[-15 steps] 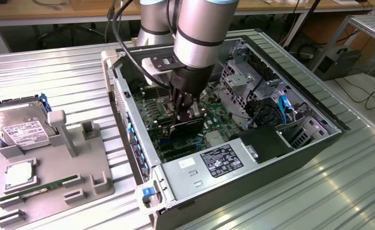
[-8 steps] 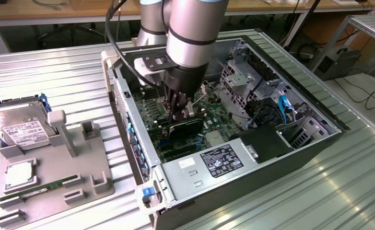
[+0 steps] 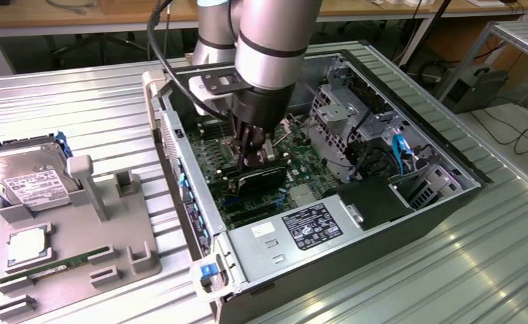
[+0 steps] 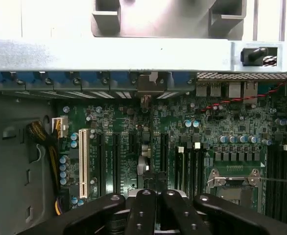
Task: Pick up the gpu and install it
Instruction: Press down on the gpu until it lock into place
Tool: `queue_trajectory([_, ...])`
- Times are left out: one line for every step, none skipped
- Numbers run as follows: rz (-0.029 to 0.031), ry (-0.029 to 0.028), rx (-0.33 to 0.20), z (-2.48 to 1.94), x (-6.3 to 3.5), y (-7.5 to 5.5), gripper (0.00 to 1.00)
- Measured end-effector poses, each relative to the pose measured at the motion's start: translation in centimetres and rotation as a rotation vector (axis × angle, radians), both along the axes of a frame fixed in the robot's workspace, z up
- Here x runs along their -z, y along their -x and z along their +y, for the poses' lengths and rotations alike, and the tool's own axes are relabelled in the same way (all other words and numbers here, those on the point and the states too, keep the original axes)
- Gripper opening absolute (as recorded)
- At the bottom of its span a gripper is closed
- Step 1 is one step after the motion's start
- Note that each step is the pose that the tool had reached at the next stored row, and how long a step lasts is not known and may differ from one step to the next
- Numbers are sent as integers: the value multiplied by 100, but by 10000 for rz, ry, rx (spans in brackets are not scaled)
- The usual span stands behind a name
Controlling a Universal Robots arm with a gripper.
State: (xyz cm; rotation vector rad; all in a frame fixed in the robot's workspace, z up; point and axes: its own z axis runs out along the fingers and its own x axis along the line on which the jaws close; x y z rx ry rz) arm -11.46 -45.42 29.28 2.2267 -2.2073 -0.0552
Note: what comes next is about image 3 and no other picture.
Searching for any grey power supply unit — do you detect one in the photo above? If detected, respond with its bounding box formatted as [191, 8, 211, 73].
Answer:
[226, 195, 366, 285]

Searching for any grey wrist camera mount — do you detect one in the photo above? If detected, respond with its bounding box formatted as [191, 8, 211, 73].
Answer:
[188, 72, 252, 117]

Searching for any grey parts rack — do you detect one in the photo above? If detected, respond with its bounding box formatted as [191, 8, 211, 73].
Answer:
[0, 155, 164, 321]

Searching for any silver drive cage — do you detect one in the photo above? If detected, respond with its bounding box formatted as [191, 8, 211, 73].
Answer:
[310, 82, 402, 184]

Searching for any blue data wire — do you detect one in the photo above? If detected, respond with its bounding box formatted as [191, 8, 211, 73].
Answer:
[391, 132, 416, 177]

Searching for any aluminium frame table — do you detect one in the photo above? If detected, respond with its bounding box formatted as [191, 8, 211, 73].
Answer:
[436, 21, 528, 103]

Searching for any green RAM stick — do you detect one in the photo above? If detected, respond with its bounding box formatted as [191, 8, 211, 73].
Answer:
[0, 251, 112, 285]

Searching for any green motherboard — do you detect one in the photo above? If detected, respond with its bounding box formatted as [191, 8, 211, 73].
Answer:
[187, 113, 343, 231]

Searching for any black power wire bundle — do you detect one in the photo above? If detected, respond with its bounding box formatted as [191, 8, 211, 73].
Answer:
[344, 138, 403, 180]

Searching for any black equipment box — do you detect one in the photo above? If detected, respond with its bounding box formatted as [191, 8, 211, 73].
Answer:
[443, 65, 511, 114]

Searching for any low-profile graphics card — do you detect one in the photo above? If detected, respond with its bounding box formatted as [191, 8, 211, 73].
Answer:
[230, 161, 288, 197]

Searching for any long wooden desk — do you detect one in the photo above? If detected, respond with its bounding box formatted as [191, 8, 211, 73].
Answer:
[0, 0, 528, 76]

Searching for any silver disk bay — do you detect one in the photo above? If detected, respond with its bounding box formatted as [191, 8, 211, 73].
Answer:
[388, 164, 480, 212]

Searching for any thin hanging cable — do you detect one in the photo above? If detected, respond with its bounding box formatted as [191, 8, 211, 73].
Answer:
[163, 6, 172, 60]

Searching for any silver chipset heat sink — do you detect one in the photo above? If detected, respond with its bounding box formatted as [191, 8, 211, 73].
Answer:
[288, 185, 322, 207]

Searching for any grey cable on desk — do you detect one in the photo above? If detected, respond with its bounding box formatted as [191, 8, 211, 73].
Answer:
[46, 0, 98, 14]

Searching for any black air shroud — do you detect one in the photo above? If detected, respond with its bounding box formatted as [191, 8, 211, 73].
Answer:
[322, 176, 416, 232]

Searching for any open black PC case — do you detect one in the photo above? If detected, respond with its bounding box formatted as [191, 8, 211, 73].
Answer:
[142, 49, 495, 324]

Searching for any black floor cable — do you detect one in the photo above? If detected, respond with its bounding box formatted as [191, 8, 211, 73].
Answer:
[470, 107, 528, 150]

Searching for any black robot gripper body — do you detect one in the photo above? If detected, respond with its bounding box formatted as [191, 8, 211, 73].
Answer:
[230, 83, 299, 134]

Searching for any black expansion slot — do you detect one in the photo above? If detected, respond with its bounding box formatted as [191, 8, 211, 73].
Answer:
[224, 198, 284, 221]

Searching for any silver hard disk drive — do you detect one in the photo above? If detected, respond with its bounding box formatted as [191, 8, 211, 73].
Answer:
[0, 141, 74, 212]

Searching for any silver CPU chip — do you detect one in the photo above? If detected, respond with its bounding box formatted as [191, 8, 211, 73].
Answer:
[8, 230, 50, 263]

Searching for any metal socket cover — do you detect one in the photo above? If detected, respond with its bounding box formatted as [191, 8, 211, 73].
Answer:
[262, 116, 295, 162]

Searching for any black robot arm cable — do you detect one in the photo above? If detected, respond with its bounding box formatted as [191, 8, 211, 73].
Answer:
[146, 0, 232, 122]

